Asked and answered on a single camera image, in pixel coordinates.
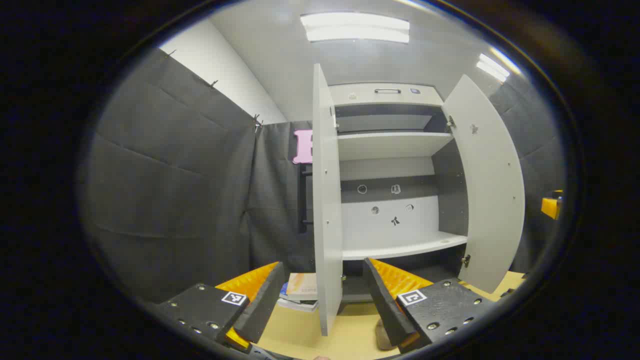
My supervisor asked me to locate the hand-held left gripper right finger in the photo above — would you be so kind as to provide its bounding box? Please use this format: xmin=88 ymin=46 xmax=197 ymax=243
xmin=362 ymin=257 xmax=496 ymax=355

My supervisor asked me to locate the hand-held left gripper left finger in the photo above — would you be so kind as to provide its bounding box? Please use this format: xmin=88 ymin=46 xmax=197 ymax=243
xmin=157 ymin=261 xmax=286 ymax=351

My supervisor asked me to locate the brown fuzzy shoe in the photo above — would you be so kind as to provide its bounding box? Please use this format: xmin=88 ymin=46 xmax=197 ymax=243
xmin=376 ymin=317 xmax=397 ymax=351

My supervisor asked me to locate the white cabinet door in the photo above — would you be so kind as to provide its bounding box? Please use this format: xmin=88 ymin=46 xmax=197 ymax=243
xmin=442 ymin=75 xmax=526 ymax=294
xmin=312 ymin=63 xmax=344 ymax=337

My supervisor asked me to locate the white and grey shoe cabinet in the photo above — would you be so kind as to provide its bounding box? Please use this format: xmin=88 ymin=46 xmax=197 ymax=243
xmin=327 ymin=82 xmax=471 ymax=303

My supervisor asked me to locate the white cabinet drawer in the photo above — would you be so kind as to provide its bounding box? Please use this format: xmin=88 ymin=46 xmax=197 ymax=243
xmin=328 ymin=82 xmax=445 ymax=107

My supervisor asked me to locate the grey white book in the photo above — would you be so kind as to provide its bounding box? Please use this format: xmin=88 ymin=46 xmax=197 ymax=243
xmin=280 ymin=298 xmax=319 ymax=313

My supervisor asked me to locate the black backdrop cloth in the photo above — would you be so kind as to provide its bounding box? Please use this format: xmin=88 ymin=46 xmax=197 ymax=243
xmin=80 ymin=47 xmax=566 ymax=306

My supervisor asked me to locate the small ceiling light panel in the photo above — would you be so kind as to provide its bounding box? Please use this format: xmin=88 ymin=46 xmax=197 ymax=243
xmin=475 ymin=52 xmax=511 ymax=83

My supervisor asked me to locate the large ceiling light panel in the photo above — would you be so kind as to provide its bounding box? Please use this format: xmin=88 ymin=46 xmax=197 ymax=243
xmin=300 ymin=12 xmax=411 ymax=44

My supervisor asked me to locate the black left door handle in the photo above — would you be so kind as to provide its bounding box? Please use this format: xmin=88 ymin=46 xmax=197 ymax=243
xmin=298 ymin=165 xmax=314 ymax=234

